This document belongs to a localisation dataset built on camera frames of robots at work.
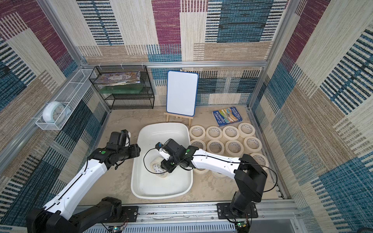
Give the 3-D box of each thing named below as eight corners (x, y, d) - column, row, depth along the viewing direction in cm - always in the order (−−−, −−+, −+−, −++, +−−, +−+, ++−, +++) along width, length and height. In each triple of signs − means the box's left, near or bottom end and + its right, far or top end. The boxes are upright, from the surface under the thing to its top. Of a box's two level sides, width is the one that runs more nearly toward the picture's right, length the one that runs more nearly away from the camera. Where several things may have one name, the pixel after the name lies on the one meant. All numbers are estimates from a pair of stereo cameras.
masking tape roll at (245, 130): (240, 138, 103) (240, 136, 101) (236, 124, 110) (237, 122, 108) (256, 138, 103) (257, 136, 101) (251, 124, 110) (252, 122, 108)
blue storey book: (218, 126, 110) (218, 123, 107) (211, 113, 118) (212, 110, 116) (242, 121, 113) (243, 118, 110) (234, 109, 121) (235, 106, 119)
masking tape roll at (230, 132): (223, 140, 101) (224, 138, 100) (221, 127, 108) (221, 125, 106) (239, 140, 101) (240, 138, 100) (236, 127, 108) (237, 125, 106)
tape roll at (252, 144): (243, 155, 98) (245, 151, 93) (239, 140, 105) (241, 136, 101) (261, 155, 98) (264, 151, 93) (256, 140, 105) (259, 136, 101)
